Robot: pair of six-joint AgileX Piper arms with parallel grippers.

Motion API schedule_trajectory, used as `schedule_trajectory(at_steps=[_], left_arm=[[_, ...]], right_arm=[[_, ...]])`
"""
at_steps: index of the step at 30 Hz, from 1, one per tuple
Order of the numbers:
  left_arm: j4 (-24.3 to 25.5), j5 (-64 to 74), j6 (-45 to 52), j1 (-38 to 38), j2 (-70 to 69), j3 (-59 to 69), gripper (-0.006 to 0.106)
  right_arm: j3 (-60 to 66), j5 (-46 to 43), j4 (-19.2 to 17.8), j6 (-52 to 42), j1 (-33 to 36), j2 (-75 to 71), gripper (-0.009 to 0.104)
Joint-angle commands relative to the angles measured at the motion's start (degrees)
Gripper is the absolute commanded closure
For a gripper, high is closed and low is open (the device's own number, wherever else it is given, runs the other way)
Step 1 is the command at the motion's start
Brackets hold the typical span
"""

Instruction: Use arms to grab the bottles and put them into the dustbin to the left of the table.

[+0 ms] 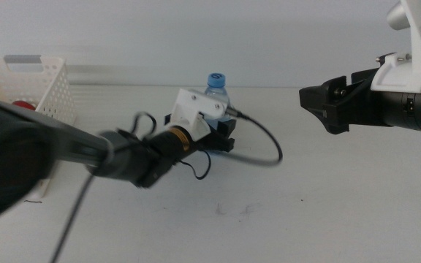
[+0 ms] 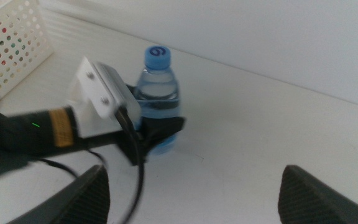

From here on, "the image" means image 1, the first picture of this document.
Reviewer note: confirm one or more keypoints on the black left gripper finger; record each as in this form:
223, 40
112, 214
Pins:
228, 128
167, 120

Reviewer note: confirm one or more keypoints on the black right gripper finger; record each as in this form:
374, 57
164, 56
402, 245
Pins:
327, 109

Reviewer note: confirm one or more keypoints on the clear water bottle blue label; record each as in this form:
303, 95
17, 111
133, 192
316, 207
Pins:
217, 84

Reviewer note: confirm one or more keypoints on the red soda can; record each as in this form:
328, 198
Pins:
25, 105

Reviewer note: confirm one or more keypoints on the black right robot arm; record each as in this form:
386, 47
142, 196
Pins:
415, 109

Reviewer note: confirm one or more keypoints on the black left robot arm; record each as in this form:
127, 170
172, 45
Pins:
20, 153

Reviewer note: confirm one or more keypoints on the white perforated plastic basket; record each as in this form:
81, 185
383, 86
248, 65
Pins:
55, 91

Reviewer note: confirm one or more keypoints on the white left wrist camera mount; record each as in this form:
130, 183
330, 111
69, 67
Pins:
196, 109

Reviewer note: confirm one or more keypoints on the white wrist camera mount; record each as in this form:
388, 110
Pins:
419, 47
196, 109

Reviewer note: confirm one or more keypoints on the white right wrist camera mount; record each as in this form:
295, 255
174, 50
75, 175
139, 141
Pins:
419, 47

